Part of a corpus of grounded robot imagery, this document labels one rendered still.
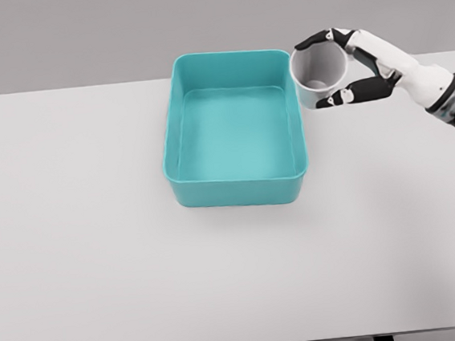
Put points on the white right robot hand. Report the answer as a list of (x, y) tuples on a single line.
[(386, 58)]

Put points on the teal plastic basket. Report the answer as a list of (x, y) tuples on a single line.
[(232, 131)]

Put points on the white paper cup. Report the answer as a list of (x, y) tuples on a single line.
[(316, 71)]

